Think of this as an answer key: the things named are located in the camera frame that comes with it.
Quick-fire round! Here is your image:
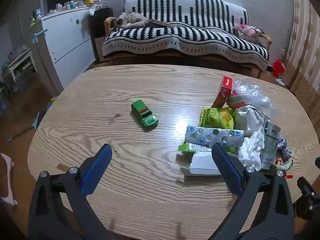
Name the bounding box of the long-handled floor tool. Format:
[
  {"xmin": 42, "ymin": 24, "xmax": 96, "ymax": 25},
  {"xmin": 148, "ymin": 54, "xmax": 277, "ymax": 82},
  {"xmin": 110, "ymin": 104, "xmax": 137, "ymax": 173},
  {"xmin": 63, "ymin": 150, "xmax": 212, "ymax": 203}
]
[{"xmin": 7, "ymin": 110, "xmax": 45, "ymax": 142}]

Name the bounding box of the clear plastic bag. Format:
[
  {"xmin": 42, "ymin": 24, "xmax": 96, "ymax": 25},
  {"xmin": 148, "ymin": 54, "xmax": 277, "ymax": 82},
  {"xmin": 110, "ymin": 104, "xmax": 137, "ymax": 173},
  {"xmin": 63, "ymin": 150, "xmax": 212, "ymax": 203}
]
[{"xmin": 231, "ymin": 80, "xmax": 272, "ymax": 111}]

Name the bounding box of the green red candy wrapper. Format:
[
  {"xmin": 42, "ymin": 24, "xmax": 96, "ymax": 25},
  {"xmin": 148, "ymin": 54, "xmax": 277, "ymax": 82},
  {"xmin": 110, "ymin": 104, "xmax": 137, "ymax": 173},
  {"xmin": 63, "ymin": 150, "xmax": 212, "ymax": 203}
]
[{"xmin": 271, "ymin": 158, "xmax": 294, "ymax": 180}]

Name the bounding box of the green white packet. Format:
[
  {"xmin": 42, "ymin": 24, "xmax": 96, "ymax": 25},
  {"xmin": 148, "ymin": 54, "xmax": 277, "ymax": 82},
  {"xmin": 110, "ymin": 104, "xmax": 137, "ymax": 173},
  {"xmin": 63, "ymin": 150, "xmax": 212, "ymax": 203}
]
[{"xmin": 260, "ymin": 121, "xmax": 281, "ymax": 172}]

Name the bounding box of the row of small figurines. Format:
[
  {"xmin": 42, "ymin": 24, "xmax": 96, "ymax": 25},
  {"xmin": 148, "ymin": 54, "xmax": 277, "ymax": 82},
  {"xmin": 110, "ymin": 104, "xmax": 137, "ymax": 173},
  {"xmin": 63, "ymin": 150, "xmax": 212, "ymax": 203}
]
[{"xmin": 49, "ymin": 0, "xmax": 78, "ymax": 15}]

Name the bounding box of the green toy car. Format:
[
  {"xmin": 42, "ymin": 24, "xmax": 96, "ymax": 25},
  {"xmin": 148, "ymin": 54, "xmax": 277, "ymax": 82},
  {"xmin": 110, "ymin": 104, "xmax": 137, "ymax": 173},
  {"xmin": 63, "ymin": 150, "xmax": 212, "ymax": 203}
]
[{"xmin": 131, "ymin": 99, "xmax": 159, "ymax": 131}]

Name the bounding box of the striped black-white sofa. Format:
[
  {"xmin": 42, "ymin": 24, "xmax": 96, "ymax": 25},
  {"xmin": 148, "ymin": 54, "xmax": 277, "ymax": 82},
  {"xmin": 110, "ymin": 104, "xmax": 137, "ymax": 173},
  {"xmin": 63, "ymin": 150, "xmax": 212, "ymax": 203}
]
[{"xmin": 102, "ymin": 0, "xmax": 270, "ymax": 71}]

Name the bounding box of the wooden frame sofa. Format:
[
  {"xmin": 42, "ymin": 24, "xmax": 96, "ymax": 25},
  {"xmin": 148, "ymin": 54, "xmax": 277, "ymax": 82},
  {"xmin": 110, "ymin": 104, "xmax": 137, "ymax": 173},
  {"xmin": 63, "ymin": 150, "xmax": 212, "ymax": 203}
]
[{"xmin": 103, "ymin": 17, "xmax": 273, "ymax": 80}]

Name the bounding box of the black cabinet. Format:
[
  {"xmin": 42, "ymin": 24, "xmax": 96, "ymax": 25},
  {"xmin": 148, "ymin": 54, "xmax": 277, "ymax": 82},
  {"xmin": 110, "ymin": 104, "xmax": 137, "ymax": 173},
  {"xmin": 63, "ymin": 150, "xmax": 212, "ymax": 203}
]
[{"xmin": 87, "ymin": 7, "xmax": 114, "ymax": 63}]

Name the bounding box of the pink green round toy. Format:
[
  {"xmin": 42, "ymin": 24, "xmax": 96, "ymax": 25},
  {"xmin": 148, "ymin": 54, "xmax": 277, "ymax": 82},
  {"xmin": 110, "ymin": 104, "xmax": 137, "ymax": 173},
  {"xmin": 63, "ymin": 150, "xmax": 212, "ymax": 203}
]
[{"xmin": 226, "ymin": 90, "xmax": 250, "ymax": 108}]

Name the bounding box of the cardboard box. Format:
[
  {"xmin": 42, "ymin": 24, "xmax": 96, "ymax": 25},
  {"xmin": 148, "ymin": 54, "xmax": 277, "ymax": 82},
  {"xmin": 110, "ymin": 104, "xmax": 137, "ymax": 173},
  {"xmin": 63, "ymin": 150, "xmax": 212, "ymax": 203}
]
[{"xmin": 94, "ymin": 36, "xmax": 110, "ymax": 63}]

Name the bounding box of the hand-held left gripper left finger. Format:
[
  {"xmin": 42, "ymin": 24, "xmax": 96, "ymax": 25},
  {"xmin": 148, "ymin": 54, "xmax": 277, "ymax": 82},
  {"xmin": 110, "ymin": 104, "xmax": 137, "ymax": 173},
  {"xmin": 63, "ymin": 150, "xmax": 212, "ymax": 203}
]
[{"xmin": 28, "ymin": 143, "xmax": 118, "ymax": 240}]

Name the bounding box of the small white desk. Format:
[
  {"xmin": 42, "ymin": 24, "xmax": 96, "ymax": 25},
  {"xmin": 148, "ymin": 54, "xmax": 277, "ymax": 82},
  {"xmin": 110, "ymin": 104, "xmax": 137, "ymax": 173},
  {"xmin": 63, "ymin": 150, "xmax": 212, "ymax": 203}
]
[{"xmin": 1, "ymin": 48, "xmax": 38, "ymax": 87}]

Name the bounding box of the pink printed cushion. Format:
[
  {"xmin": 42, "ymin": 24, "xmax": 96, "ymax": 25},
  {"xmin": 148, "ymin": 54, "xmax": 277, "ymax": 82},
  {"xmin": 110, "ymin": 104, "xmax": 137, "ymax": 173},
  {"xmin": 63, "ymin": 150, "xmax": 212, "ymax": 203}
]
[{"xmin": 232, "ymin": 24, "xmax": 266, "ymax": 36}]

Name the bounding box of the red bag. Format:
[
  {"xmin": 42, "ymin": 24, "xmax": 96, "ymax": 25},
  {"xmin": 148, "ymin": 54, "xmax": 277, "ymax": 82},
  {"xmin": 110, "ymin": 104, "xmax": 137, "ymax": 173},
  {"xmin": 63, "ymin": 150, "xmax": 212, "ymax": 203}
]
[{"xmin": 272, "ymin": 59, "xmax": 286, "ymax": 79}]

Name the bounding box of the beige plush toy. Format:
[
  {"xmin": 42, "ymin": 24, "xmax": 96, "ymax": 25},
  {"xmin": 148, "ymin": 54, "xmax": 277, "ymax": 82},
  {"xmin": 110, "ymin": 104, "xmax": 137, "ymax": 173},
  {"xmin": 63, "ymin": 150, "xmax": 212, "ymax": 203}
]
[{"xmin": 115, "ymin": 12, "xmax": 150, "ymax": 28}]

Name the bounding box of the light blue bracket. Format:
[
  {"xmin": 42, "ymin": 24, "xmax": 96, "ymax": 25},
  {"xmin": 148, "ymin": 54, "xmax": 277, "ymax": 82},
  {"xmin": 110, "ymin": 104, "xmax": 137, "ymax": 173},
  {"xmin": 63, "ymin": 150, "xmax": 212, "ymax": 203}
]
[{"xmin": 32, "ymin": 29, "xmax": 48, "ymax": 43}]

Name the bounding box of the pink plastic toy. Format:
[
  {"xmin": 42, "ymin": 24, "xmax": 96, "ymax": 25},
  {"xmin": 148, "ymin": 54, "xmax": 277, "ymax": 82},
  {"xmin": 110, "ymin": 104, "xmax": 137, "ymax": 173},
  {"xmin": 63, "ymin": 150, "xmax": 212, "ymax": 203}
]
[{"xmin": 0, "ymin": 152, "xmax": 19, "ymax": 206}]

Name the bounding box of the yellow-green snack bag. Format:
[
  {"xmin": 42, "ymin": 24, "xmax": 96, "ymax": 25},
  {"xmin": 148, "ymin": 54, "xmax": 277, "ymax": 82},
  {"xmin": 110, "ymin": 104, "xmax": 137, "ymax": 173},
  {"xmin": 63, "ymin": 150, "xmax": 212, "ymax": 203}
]
[{"xmin": 198, "ymin": 107, "xmax": 237, "ymax": 131}]

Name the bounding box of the silver blister pack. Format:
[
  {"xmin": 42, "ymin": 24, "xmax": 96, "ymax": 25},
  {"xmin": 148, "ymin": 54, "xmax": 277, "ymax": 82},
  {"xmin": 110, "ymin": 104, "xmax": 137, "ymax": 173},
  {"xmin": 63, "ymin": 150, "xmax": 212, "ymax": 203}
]
[{"xmin": 184, "ymin": 125, "xmax": 244, "ymax": 147}]

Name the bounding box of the red carton box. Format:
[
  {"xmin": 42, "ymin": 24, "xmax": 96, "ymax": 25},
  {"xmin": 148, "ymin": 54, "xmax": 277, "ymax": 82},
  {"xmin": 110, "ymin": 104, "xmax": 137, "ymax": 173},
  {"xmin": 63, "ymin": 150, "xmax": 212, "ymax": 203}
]
[{"xmin": 211, "ymin": 76, "xmax": 233, "ymax": 108}]

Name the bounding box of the white flat box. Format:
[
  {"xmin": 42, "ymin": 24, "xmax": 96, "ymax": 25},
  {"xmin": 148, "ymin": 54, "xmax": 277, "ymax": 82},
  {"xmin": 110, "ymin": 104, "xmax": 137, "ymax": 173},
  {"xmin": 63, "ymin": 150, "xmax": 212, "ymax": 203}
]
[{"xmin": 180, "ymin": 151, "xmax": 222, "ymax": 177}]

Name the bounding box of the green carton box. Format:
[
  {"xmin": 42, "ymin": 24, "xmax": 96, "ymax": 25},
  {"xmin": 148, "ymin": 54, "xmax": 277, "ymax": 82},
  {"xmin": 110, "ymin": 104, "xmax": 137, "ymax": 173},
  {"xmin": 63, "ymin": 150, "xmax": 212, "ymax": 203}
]
[{"xmin": 178, "ymin": 142, "xmax": 238, "ymax": 156}]

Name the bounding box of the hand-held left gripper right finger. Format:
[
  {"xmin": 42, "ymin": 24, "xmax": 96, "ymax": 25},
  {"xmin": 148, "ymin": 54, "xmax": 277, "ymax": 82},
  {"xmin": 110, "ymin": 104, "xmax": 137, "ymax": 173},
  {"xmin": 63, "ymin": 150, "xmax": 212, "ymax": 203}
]
[{"xmin": 206, "ymin": 142, "xmax": 295, "ymax": 240}]

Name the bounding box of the white dresser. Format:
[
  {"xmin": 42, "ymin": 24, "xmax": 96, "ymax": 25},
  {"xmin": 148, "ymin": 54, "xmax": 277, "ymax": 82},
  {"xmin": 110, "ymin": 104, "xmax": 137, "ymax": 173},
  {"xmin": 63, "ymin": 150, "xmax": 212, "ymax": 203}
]
[{"xmin": 26, "ymin": 6, "xmax": 97, "ymax": 93}]

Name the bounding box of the white tissue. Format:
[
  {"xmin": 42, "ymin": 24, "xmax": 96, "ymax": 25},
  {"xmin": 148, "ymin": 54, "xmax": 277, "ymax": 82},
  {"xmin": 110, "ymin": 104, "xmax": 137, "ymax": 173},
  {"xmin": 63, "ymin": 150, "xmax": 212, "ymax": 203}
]
[{"xmin": 237, "ymin": 131, "xmax": 266, "ymax": 171}]

